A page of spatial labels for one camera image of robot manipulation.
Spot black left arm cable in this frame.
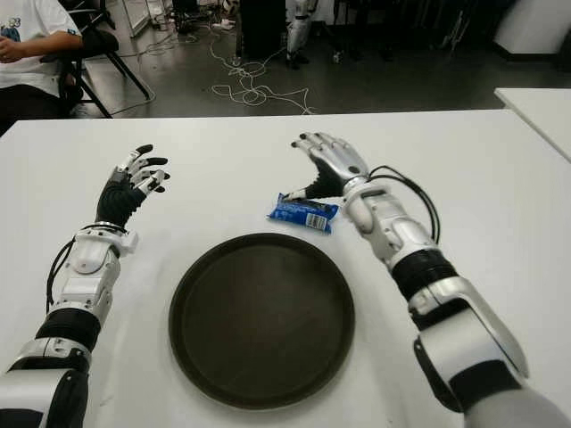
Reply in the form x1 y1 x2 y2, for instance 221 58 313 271
46 235 80 313

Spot person in white t-shirt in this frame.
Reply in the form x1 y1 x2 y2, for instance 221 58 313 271
0 0 86 135

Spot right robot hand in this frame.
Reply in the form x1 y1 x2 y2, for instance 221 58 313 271
290 131 371 201

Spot black folding chair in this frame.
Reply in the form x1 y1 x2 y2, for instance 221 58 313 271
39 0 153 119

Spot white board panel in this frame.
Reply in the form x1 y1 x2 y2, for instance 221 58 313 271
122 0 151 39

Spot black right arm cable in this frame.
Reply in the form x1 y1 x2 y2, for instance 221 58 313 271
368 165 443 244

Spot blue Oreo pack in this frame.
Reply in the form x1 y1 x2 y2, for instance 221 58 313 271
266 192 341 235

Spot round dark brown tray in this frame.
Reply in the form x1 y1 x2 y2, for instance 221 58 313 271
168 232 357 409

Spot white side table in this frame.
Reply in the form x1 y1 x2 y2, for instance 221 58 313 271
493 87 571 162

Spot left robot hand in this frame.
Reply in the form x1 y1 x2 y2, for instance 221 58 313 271
95 144 172 229

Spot white cabinet with black base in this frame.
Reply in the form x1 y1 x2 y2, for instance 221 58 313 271
492 0 571 62

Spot silver humanoid robot legs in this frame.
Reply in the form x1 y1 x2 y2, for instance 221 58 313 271
285 0 320 70

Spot white cable on floor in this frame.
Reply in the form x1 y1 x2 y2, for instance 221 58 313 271
133 17 316 116

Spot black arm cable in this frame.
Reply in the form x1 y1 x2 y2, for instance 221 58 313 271
368 165 443 244
46 235 80 313

